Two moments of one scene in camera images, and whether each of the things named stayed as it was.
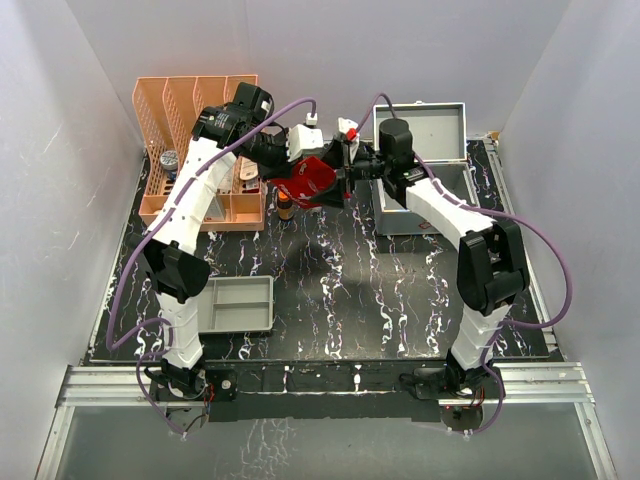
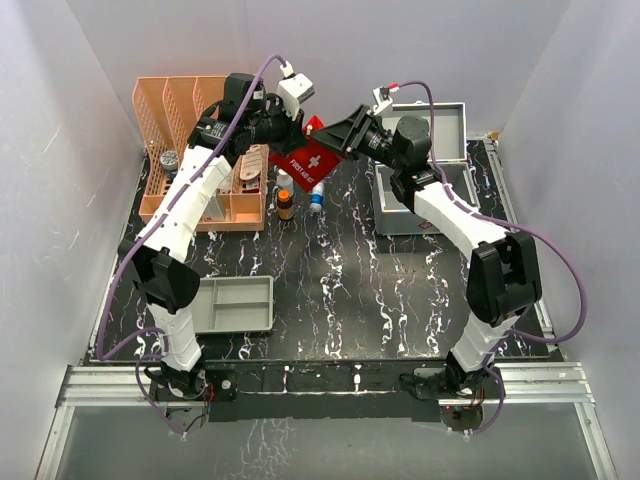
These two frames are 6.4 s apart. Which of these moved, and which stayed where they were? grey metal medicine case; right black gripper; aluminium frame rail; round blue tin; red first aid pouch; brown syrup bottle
Moved: red first aid pouch; right black gripper
Stayed: grey metal medicine case; aluminium frame rail; brown syrup bottle; round blue tin
